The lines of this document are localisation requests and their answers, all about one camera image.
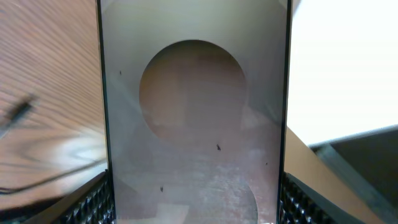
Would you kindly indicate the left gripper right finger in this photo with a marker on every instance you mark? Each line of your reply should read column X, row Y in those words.
column 299, row 204

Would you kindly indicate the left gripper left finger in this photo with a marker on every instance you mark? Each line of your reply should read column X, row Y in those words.
column 92, row 203

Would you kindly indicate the dark glass cabinet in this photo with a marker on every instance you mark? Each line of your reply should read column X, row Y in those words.
column 367, row 163

